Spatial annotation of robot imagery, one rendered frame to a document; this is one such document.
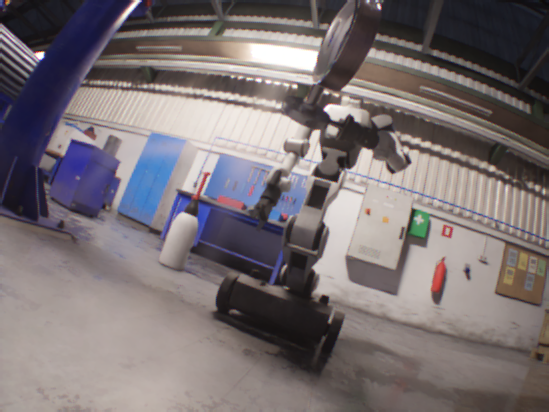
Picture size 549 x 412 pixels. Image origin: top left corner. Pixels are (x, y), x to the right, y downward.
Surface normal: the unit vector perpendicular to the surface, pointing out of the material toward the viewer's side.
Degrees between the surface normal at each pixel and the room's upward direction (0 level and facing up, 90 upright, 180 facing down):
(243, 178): 90
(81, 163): 90
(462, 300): 90
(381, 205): 90
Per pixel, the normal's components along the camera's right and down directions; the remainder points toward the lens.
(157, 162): -0.18, -0.25
